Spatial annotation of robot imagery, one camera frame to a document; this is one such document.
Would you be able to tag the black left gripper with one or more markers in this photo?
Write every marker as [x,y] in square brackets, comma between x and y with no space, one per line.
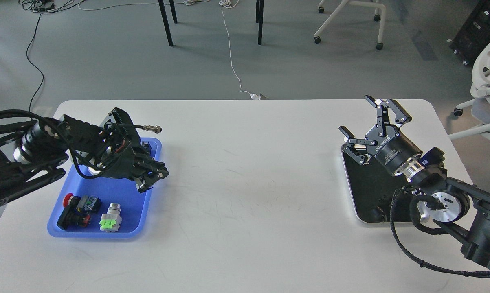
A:
[131,163]

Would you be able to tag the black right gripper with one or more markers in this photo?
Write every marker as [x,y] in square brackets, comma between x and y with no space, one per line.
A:
[392,150]

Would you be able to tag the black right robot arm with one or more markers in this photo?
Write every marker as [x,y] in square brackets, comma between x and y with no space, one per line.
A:
[439,204]

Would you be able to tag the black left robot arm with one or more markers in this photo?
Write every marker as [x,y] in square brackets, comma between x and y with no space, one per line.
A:
[32,152]

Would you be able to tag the blue plastic tray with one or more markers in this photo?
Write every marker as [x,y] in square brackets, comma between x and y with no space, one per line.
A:
[134,206]

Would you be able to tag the silver tray with black mat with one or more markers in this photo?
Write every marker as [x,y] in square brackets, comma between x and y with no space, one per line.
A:
[372,189]

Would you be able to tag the red black emergency stop button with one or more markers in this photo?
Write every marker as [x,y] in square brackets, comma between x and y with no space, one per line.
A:
[78,210]

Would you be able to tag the black equipment case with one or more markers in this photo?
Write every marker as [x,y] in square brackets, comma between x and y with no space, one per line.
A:
[474,35]

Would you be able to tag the silver green push button switch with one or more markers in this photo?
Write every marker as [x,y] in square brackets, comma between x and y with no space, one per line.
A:
[111,220]

